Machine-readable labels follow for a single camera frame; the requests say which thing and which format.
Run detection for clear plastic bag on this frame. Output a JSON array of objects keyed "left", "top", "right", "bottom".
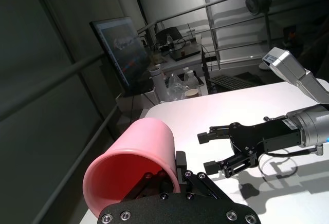
[{"left": 167, "top": 72, "right": 189, "bottom": 102}]

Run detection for black flat board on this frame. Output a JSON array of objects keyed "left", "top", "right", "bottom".
[{"left": 169, "top": 46, "right": 202, "bottom": 62}]

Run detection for black computer monitor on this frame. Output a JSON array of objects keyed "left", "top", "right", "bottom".
[{"left": 89, "top": 16, "right": 153, "bottom": 98}]

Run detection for right wrist cable with plug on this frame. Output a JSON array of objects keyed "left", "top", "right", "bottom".
[{"left": 257, "top": 143, "right": 325, "bottom": 158}]

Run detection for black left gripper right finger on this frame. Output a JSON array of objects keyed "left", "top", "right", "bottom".
[{"left": 176, "top": 151, "right": 232, "bottom": 204}]

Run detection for grey metal guard railing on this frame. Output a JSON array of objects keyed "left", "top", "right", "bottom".
[{"left": 136, "top": 0, "right": 329, "bottom": 72}]

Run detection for brown paper cup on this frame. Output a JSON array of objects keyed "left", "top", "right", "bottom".
[{"left": 184, "top": 89, "right": 200, "bottom": 101}]

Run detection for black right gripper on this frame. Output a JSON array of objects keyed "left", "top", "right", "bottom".
[{"left": 197, "top": 117, "right": 302, "bottom": 179}]

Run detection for pink plastic cup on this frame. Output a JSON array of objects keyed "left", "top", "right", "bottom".
[{"left": 82, "top": 117, "right": 180, "bottom": 216}]

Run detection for white plastic pipe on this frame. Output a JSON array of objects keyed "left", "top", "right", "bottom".
[{"left": 150, "top": 64, "right": 171, "bottom": 104}]

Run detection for black mouse pad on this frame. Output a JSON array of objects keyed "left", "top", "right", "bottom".
[{"left": 227, "top": 71, "right": 265, "bottom": 85}]

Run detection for black keyboard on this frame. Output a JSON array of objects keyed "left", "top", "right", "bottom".
[{"left": 207, "top": 74, "right": 255, "bottom": 91}]

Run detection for thick grey handrail bar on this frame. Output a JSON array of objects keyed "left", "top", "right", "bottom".
[{"left": 0, "top": 53, "right": 107, "bottom": 126}]

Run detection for white side desk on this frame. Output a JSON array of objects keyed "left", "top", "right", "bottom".
[{"left": 153, "top": 41, "right": 220, "bottom": 73}]

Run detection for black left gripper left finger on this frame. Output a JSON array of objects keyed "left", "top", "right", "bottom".
[{"left": 122, "top": 171, "right": 178, "bottom": 202}]

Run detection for black laptop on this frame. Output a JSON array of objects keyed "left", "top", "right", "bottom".
[{"left": 156, "top": 27, "right": 182, "bottom": 44}]

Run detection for white standing fan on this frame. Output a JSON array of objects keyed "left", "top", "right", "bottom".
[{"left": 245, "top": 0, "right": 273, "bottom": 72}]

